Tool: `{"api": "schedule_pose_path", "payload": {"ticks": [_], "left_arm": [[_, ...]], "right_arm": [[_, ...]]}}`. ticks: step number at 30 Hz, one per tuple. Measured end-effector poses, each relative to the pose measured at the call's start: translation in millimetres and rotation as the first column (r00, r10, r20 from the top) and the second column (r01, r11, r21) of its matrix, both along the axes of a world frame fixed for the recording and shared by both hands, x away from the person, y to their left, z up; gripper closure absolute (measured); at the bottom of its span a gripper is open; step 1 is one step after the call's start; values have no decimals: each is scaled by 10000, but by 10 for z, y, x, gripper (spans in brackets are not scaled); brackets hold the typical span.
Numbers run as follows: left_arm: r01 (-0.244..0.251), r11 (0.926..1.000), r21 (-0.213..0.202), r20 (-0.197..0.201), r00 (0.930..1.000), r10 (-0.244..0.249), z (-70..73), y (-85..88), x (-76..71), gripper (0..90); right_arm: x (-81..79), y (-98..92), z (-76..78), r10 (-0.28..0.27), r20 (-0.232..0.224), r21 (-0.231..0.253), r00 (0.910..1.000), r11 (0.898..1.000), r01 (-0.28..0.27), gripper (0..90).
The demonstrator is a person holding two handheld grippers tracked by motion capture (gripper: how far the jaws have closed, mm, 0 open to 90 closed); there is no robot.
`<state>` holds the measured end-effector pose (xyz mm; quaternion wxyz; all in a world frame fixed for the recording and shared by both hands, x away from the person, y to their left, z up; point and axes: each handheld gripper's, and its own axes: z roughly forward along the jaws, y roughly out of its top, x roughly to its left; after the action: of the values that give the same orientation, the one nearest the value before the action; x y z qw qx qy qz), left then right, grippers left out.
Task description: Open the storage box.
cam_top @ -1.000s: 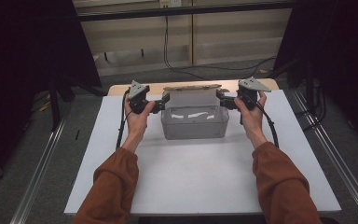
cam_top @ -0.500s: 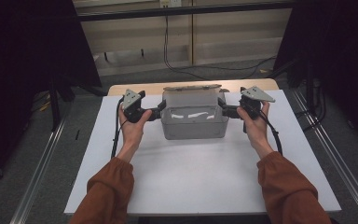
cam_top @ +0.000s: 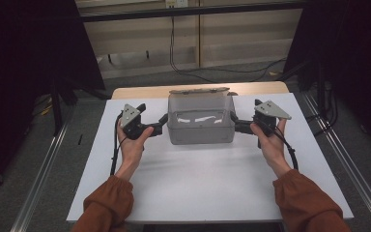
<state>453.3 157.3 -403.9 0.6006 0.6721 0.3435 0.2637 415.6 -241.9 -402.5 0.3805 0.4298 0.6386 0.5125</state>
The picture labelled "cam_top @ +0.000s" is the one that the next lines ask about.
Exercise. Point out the white wall outlet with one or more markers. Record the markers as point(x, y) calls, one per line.
point(176, 3)

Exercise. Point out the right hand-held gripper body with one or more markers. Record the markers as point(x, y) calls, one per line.
point(265, 121)

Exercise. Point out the person's right hand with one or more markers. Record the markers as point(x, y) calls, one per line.
point(270, 148)

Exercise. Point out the gray lidded storage box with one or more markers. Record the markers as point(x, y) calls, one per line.
point(201, 133)

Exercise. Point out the black curtain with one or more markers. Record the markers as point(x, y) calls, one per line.
point(354, 58)
point(25, 64)

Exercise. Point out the black horizontal bar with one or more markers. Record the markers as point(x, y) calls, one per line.
point(190, 11)

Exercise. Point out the person's left hand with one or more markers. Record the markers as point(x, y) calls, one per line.
point(132, 151)

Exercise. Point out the small black floor object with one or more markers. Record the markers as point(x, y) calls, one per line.
point(80, 139)

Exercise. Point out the black stand leg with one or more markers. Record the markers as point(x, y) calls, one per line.
point(57, 109)

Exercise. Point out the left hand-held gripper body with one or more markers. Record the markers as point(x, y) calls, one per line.
point(135, 127)

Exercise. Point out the white table board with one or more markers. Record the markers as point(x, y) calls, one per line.
point(206, 187)

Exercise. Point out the metal floor rail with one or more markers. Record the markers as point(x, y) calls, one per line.
point(38, 183)
point(351, 167)

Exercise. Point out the light wooden table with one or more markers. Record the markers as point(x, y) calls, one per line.
point(141, 92)

